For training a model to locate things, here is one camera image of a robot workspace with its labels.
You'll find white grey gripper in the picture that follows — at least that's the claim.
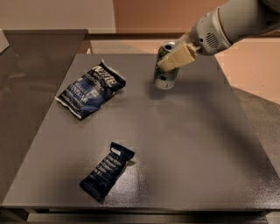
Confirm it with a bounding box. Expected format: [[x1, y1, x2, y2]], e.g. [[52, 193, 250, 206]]
[[157, 8, 232, 71]]

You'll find green 7up soda can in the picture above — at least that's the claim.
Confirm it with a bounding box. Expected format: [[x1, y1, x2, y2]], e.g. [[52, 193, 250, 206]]
[[153, 41, 179, 90]]

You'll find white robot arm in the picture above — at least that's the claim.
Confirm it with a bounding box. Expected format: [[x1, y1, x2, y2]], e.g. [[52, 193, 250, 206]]
[[157, 0, 280, 71]]

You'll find blue kettle chip bag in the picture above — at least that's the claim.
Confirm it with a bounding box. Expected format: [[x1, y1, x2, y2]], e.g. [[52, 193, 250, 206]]
[[55, 60, 126, 120]]

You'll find dark grey side table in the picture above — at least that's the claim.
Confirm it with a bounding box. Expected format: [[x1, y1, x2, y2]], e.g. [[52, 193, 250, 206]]
[[0, 30, 86, 204]]

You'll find dark blue snack bar wrapper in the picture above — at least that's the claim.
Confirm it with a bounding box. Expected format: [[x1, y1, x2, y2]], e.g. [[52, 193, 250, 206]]
[[80, 142, 135, 201]]

